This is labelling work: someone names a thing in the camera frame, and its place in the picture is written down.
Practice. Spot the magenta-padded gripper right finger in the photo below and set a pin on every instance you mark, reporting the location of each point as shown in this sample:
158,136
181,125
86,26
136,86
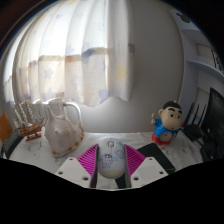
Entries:
135,160

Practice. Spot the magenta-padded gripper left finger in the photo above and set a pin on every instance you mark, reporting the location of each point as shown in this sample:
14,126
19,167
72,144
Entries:
87,160

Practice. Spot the white cartoon-print computer mouse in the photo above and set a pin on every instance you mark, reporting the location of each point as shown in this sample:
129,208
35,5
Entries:
110,158

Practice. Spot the black mouse pad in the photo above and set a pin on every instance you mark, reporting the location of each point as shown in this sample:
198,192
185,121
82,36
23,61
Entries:
156,153

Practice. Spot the large white conch shell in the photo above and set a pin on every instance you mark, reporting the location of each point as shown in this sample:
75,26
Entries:
63,136

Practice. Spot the cartoon boy figurine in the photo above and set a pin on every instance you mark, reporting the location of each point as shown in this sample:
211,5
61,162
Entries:
167,125

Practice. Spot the white cartoon-print tablecloth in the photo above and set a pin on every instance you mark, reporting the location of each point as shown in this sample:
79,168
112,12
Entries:
40,151

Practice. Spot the wooden model sailing ship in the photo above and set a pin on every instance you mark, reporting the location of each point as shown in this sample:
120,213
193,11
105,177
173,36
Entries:
30,129

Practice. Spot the black router with antennas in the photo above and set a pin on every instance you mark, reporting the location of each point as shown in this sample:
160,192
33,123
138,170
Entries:
193,130

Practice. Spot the black monitor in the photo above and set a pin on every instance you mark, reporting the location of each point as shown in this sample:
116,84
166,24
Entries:
215,120

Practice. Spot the white star-print curtain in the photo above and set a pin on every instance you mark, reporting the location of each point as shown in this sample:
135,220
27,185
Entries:
66,50

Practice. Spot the white wall shelf unit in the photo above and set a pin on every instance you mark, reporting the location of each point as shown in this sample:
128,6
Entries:
200,60

